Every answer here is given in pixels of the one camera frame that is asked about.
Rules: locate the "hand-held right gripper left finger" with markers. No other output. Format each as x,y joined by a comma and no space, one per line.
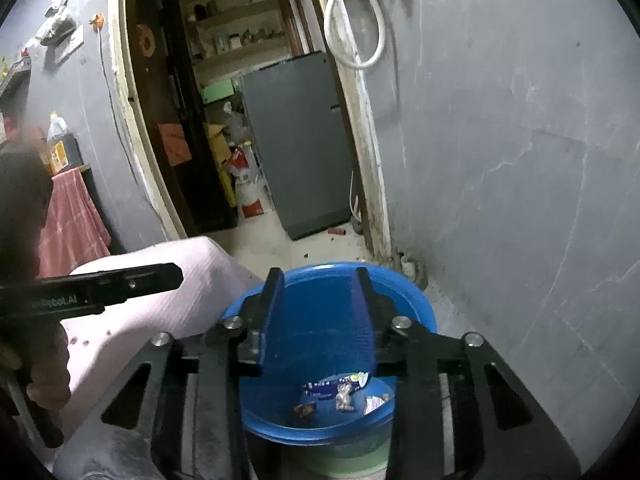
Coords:
272,325

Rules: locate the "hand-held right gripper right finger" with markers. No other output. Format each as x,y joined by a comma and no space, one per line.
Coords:
362,330

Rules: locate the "blue plastic bucket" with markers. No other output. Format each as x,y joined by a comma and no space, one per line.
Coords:
322,305

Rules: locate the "purple snack wrapper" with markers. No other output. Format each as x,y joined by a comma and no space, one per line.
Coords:
325,387

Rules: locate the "white grey wrapper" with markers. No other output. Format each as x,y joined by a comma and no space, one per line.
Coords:
375,404

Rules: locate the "red white wrapper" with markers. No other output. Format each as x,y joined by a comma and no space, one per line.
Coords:
304,410

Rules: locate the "person's left hand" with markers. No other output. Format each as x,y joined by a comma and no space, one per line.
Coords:
47,375

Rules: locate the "pink striped cloth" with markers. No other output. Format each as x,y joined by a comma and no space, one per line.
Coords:
70,220

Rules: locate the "green round mat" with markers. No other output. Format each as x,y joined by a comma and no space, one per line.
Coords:
350,464

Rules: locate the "red white sack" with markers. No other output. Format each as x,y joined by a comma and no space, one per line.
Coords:
250,185

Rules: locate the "large cooking oil bottle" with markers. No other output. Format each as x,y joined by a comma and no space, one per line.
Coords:
57,145

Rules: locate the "grey appliance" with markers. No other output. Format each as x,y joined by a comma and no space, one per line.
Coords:
295,150

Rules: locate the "yellow cardboard box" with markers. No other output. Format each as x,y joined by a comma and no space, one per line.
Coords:
217,145

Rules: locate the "dark wooden door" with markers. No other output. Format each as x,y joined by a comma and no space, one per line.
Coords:
165,100

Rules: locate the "green box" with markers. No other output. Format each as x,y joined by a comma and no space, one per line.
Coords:
220,91

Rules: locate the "hanging plastic bag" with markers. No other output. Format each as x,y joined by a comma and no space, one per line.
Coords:
55,27

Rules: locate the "wooden door frame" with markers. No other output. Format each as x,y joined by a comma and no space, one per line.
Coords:
372,170

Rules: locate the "wall rack with packets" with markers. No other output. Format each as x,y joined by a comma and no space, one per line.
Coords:
17,77

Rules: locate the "white wall socket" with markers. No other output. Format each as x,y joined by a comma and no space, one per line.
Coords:
67,47

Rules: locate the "orange wall hook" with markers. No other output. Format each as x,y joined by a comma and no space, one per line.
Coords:
98,20

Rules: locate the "wooden wall shelf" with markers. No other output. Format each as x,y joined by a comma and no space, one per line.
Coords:
235,15

